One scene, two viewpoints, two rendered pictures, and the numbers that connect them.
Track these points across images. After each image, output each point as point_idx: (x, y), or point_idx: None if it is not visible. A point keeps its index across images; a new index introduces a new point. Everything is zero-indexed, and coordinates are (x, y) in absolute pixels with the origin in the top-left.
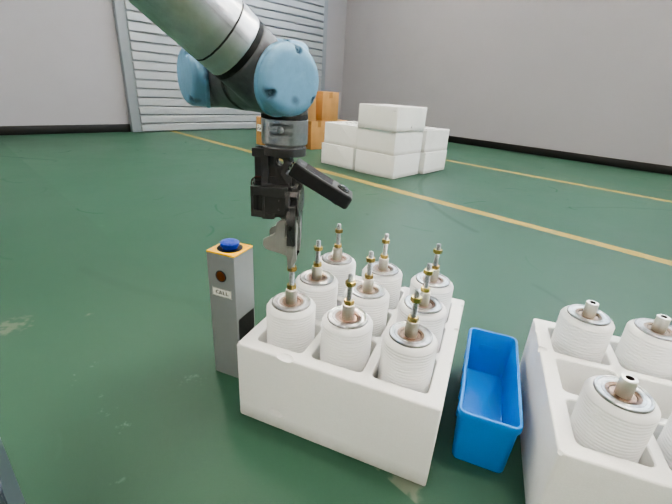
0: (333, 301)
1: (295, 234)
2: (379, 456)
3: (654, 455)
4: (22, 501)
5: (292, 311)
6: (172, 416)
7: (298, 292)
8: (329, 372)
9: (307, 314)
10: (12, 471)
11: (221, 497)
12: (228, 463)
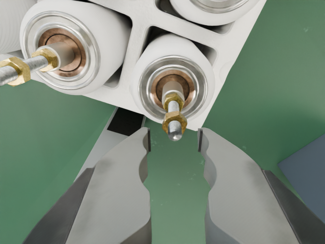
0: (93, 7)
1: (290, 209)
2: None
3: None
4: (319, 194)
5: (207, 84)
6: (194, 139)
7: (140, 83)
8: (264, 1)
9: (201, 55)
10: (319, 211)
11: (264, 86)
12: (237, 89)
